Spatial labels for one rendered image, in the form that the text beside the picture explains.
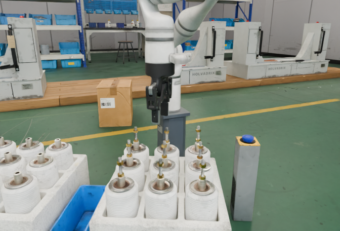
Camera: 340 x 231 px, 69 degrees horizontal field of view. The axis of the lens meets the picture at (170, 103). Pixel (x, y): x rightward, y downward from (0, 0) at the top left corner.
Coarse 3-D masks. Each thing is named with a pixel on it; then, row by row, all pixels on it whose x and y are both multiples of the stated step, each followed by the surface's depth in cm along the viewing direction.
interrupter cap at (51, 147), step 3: (51, 144) 98; (54, 144) 98; (63, 144) 98; (66, 144) 98; (48, 147) 95; (51, 147) 95; (54, 147) 96; (60, 147) 96; (63, 147) 96; (66, 147) 96; (51, 150) 94; (54, 150) 93; (57, 150) 94
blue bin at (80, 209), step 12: (84, 192) 95; (96, 192) 95; (72, 204) 87; (84, 204) 96; (96, 204) 96; (60, 216) 79; (72, 216) 87; (84, 216) 95; (60, 228) 78; (72, 228) 86; (84, 228) 89
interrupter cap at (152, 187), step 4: (152, 180) 74; (156, 180) 74; (164, 180) 74; (168, 180) 74; (148, 184) 72; (152, 184) 72; (156, 184) 73; (164, 184) 73; (168, 184) 73; (172, 184) 72; (148, 188) 71; (152, 188) 71; (156, 188) 71; (160, 188) 71; (164, 188) 71; (168, 188) 71; (172, 188) 71; (152, 192) 69; (156, 192) 69; (160, 192) 69; (164, 192) 69
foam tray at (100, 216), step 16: (112, 176) 90; (144, 192) 81; (96, 208) 74; (144, 208) 74; (224, 208) 73; (96, 224) 68; (112, 224) 68; (128, 224) 67; (144, 224) 68; (160, 224) 67; (176, 224) 67; (192, 224) 67; (208, 224) 67; (224, 224) 67
